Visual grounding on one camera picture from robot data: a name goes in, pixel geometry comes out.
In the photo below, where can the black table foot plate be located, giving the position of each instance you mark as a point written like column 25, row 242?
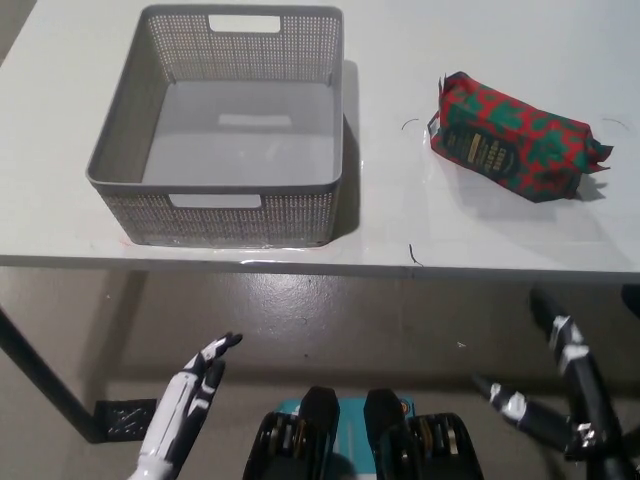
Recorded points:
column 125, row 420

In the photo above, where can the red green coffee bean bag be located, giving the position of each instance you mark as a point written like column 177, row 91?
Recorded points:
column 505, row 135

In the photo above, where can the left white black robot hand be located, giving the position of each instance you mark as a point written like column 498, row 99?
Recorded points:
column 172, row 415

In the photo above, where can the black metal table leg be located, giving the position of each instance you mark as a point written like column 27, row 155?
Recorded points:
column 45, row 375
column 632, row 300

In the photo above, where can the grey perforated plastic basket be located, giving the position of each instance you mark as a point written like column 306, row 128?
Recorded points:
column 240, row 140

